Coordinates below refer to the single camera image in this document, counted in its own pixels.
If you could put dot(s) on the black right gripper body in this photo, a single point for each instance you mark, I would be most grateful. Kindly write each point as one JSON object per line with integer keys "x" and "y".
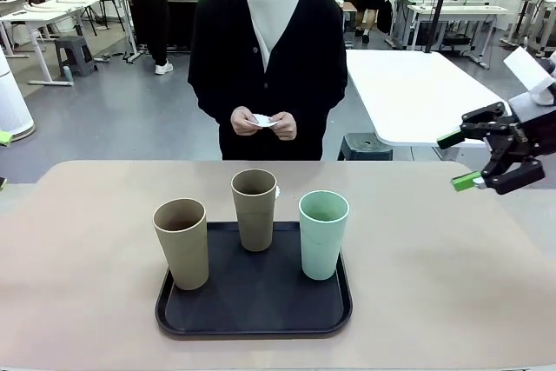
{"x": 534, "y": 132}

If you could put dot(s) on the green-tipped left gripper finger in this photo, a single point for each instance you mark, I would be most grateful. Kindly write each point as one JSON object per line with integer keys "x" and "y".
{"x": 2, "y": 183}
{"x": 4, "y": 138}

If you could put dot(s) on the black green-tipped right gripper finger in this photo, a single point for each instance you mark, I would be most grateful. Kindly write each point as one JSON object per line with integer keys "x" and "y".
{"x": 482, "y": 121}
{"x": 512, "y": 173}

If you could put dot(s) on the mint green tall cup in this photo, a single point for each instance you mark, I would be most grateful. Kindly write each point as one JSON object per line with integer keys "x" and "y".
{"x": 321, "y": 249}

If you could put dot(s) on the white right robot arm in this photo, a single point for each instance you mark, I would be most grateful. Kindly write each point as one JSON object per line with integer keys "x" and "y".
{"x": 527, "y": 110}

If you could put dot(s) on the person's right forearm black sleeve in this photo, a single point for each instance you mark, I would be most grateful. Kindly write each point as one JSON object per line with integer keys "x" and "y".
{"x": 208, "y": 104}

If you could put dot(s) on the person's left forearm black sleeve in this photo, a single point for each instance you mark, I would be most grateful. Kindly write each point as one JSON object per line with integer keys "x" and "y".
{"x": 321, "y": 104}

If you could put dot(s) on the person's left hand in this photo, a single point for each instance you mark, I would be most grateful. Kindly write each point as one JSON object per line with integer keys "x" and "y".
{"x": 286, "y": 125}

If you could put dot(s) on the person's right hand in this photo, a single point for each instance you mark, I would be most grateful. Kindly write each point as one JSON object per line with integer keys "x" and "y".
{"x": 243, "y": 121}

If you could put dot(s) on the large white table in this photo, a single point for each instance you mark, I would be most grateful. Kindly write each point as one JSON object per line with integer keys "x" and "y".
{"x": 412, "y": 93}

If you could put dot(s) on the small grey bottle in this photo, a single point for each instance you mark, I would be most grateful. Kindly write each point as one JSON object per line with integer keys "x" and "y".
{"x": 67, "y": 73}

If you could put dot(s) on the grey step stool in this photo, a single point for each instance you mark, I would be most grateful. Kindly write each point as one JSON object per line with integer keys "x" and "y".
{"x": 74, "y": 54}

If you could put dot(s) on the long white workbench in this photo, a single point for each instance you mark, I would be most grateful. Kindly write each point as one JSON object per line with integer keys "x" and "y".
{"x": 460, "y": 9}

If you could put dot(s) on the dark grey plastic stool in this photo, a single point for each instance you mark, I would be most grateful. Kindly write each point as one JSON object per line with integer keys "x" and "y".
{"x": 365, "y": 147}

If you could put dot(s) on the white desk with metal legs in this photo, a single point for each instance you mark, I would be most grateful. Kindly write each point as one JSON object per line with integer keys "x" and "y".
{"x": 78, "y": 1}
{"x": 39, "y": 17}

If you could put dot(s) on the black vertical pole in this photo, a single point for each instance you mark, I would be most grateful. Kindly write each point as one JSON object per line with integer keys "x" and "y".
{"x": 439, "y": 1}

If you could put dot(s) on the black backpack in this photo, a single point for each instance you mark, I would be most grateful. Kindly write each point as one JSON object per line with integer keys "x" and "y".
{"x": 384, "y": 15}

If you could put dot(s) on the light tan tall cup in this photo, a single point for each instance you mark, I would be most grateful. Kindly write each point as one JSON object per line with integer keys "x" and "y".
{"x": 187, "y": 253}

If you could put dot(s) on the black draped cabinet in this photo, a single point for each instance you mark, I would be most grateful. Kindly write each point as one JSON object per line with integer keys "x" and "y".
{"x": 180, "y": 23}

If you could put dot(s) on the person in black cardigan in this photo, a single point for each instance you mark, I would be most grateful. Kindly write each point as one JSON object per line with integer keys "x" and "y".
{"x": 226, "y": 54}

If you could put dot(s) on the black plastic tray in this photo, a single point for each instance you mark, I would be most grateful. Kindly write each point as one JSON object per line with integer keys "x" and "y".
{"x": 260, "y": 301}

